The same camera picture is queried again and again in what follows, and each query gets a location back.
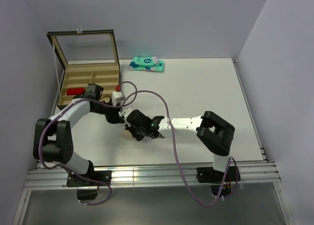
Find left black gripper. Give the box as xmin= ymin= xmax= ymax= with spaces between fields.
xmin=92 ymin=99 xmax=125 ymax=124

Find red sock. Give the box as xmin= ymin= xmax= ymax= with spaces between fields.
xmin=66 ymin=87 xmax=85 ymax=96

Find beige brown striped sock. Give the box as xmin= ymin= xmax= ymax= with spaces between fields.
xmin=122 ymin=128 xmax=132 ymax=138

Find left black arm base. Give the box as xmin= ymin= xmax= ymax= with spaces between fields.
xmin=66 ymin=171 xmax=112 ymax=202

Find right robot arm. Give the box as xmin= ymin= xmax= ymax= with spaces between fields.
xmin=119 ymin=108 xmax=235 ymax=181

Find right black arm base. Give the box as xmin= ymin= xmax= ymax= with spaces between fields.
xmin=196 ymin=166 xmax=241 ymax=197

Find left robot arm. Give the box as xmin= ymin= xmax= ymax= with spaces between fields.
xmin=33 ymin=84 xmax=125 ymax=185

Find teal patterned folded socks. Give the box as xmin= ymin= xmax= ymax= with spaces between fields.
xmin=128 ymin=56 xmax=164 ymax=72

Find black compartment organizer box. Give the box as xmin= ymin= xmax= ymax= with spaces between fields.
xmin=47 ymin=27 xmax=121 ymax=109

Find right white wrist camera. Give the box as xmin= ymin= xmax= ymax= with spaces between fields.
xmin=119 ymin=107 xmax=132 ymax=119

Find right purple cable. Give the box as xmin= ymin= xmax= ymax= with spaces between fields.
xmin=119 ymin=89 xmax=240 ymax=207

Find purple cable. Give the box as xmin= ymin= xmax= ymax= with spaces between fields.
xmin=38 ymin=81 xmax=138 ymax=206
xmin=119 ymin=89 xmax=240 ymax=207

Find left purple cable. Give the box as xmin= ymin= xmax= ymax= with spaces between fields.
xmin=38 ymin=81 xmax=138 ymax=206

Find aluminium front rail frame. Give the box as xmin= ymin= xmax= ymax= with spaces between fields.
xmin=13 ymin=58 xmax=295 ymax=225

